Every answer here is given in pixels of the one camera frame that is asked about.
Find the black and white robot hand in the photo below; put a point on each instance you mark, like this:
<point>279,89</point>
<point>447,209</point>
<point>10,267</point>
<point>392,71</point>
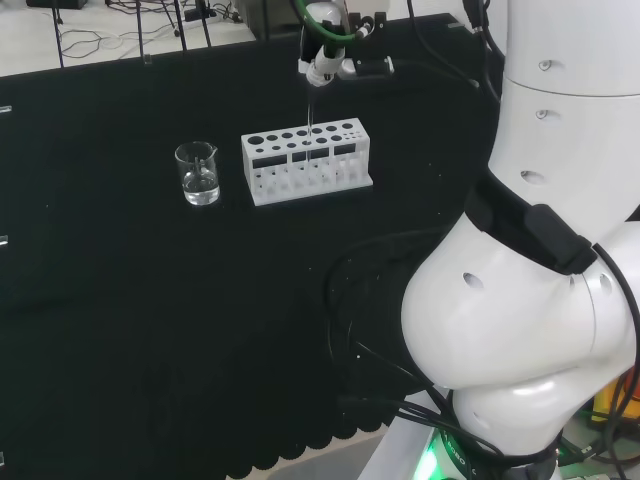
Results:
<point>325,65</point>

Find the white test tube rack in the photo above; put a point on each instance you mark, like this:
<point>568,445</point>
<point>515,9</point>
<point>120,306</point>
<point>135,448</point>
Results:
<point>280,152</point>

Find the grey equipment box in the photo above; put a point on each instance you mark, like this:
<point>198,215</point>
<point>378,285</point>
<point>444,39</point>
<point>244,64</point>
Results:
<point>265,17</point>

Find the clear tape strip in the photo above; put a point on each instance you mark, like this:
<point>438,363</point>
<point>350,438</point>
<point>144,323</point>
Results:
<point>460,25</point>

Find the black tripod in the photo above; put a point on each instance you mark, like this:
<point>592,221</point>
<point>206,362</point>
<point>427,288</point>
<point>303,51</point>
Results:
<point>180,30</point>

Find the clear glass beaker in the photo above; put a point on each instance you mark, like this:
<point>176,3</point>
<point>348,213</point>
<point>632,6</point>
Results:
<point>201,187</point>

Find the black tripod leg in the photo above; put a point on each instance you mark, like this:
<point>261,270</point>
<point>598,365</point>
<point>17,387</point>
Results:
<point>60,45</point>

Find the black bench cloth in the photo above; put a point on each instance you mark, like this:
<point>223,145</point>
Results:
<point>150,300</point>

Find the yellow stop button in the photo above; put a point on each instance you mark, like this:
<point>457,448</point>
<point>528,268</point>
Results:
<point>607,400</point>

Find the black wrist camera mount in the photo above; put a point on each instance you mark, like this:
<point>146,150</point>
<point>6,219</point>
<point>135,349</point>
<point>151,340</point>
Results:
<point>375,66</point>

